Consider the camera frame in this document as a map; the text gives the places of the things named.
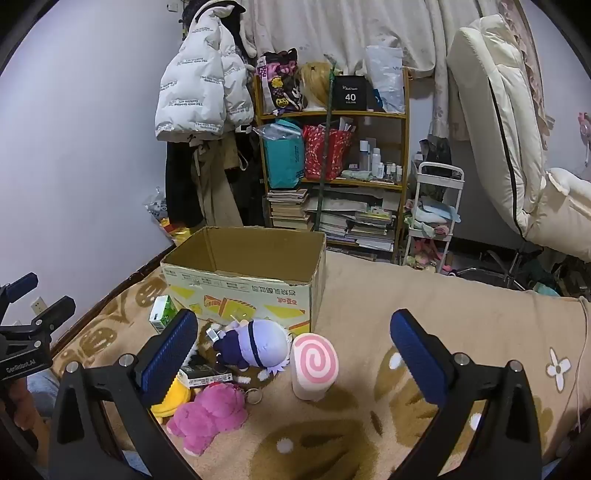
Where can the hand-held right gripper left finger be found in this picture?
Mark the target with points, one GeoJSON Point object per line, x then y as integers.
{"type": "Point", "coordinates": [171, 355]}

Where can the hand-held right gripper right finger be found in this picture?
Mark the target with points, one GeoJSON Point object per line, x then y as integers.
{"type": "Point", "coordinates": [415, 355]}

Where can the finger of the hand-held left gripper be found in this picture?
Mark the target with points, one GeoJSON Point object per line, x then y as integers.
{"type": "Point", "coordinates": [23, 282]}
{"type": "Point", "coordinates": [57, 310]}

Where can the black tissue pack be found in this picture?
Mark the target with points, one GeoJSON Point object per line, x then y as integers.
{"type": "Point", "coordinates": [201, 373]}

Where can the green white small carton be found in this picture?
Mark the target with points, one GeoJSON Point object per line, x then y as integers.
{"type": "Point", "coordinates": [161, 314]}

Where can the yellow plush toy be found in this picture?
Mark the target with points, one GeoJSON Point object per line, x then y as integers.
{"type": "Point", "coordinates": [173, 399]}

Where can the pink plush bear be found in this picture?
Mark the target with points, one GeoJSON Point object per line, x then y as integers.
{"type": "Point", "coordinates": [207, 415]}

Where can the pink swirl roll plush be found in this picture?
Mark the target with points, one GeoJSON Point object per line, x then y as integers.
{"type": "Point", "coordinates": [314, 364]}

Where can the printed cardboard box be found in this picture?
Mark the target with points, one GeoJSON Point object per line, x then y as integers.
{"type": "Point", "coordinates": [258, 295]}

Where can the person's left hand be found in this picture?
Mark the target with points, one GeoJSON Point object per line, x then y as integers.
{"type": "Point", "coordinates": [25, 406]}

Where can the clear acrylic charm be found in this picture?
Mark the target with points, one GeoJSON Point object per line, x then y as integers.
{"type": "Point", "coordinates": [212, 333]}

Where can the beige patterned blanket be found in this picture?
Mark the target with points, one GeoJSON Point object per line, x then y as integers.
{"type": "Point", "coordinates": [369, 300]}

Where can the purple-haired plush doll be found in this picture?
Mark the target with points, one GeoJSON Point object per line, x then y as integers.
{"type": "Point", "coordinates": [258, 346]}

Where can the yellow red snack packets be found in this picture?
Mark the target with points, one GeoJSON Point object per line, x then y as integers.
{"type": "Point", "coordinates": [175, 230]}

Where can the white printed plastic bag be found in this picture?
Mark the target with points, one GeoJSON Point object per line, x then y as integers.
{"type": "Point", "coordinates": [157, 207]}

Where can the light blue cloth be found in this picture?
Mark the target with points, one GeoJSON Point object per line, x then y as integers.
{"type": "Point", "coordinates": [434, 210]}

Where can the large stack of books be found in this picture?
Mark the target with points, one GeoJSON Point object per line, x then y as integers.
{"type": "Point", "coordinates": [355, 221]}

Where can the beige coat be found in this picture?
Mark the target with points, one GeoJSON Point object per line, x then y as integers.
{"type": "Point", "coordinates": [214, 194]}

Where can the black coat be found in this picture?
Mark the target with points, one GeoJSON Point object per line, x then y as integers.
{"type": "Point", "coordinates": [178, 184]}

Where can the small stack of books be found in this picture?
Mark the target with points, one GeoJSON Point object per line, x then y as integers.
{"type": "Point", "coordinates": [288, 207]}

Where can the white trolley cart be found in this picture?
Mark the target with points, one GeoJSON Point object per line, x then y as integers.
{"type": "Point", "coordinates": [441, 165]}

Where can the group of white bottles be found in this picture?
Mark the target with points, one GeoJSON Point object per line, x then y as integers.
{"type": "Point", "coordinates": [376, 161]}

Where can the dark camouflage bag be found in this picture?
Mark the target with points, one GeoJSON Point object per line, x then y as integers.
{"type": "Point", "coordinates": [436, 152]}

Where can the red patterned bag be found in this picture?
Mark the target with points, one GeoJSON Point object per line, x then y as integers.
{"type": "Point", "coordinates": [323, 152]}

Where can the teal bag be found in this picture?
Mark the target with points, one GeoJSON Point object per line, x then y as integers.
{"type": "Point", "coordinates": [281, 157]}

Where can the green pole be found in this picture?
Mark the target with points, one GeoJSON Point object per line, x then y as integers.
{"type": "Point", "coordinates": [326, 138]}

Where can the wooden shelf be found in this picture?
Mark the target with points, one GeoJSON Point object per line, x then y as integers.
{"type": "Point", "coordinates": [369, 113]}

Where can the cream recliner chair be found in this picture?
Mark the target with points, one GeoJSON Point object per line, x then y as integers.
{"type": "Point", "coordinates": [498, 115]}

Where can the white puffer jacket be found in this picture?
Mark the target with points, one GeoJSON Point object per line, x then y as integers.
{"type": "Point", "coordinates": [198, 83]}

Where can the black box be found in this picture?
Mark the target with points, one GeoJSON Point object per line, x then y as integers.
{"type": "Point", "coordinates": [351, 97]}

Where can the clear plastic bag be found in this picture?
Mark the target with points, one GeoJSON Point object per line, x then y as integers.
{"type": "Point", "coordinates": [388, 78]}

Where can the pink toy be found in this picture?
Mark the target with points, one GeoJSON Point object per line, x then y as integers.
{"type": "Point", "coordinates": [584, 124]}

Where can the blonde wig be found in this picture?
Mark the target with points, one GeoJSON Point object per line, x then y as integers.
{"type": "Point", "coordinates": [314, 87]}

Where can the dark patterned bag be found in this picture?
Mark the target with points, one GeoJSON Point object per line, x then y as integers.
{"type": "Point", "coordinates": [281, 87]}

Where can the floral lace curtain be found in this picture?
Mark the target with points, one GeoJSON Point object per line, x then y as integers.
{"type": "Point", "coordinates": [526, 46]}

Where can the cream printed curtain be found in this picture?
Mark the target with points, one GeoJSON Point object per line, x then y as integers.
{"type": "Point", "coordinates": [369, 23]}

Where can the white wall outlet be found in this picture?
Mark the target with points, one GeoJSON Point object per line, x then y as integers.
{"type": "Point", "coordinates": [38, 305]}

